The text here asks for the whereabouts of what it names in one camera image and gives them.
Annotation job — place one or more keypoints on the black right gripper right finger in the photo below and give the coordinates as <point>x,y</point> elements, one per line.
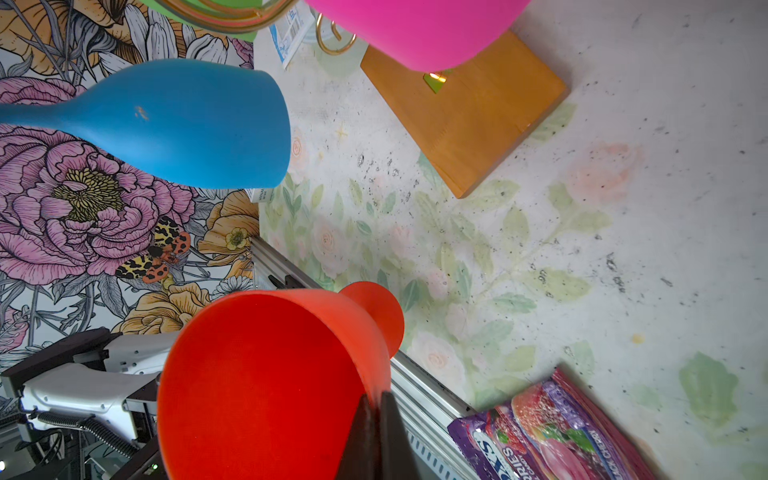
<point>396,457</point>

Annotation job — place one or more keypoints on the blue front wine glass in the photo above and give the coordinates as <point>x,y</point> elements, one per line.
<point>195,123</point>

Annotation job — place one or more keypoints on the white blue sachet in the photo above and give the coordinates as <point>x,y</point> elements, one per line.
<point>290,30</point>

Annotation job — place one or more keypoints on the red wine glass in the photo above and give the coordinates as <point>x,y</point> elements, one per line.
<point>264,384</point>

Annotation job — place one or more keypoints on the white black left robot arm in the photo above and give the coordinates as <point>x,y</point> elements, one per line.
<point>86,407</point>

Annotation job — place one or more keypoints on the pink wine glass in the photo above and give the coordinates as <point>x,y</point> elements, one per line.
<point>425,35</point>

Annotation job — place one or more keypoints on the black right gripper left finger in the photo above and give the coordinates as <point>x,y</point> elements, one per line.
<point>361,456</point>

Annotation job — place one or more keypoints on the gold wire wooden glass rack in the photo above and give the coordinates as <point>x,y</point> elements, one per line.
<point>466,120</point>

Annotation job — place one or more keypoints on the green left wine glass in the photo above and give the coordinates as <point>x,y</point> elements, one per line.
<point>241,19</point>

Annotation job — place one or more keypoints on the purple Fox's candy bag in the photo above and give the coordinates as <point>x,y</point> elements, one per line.
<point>550,430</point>

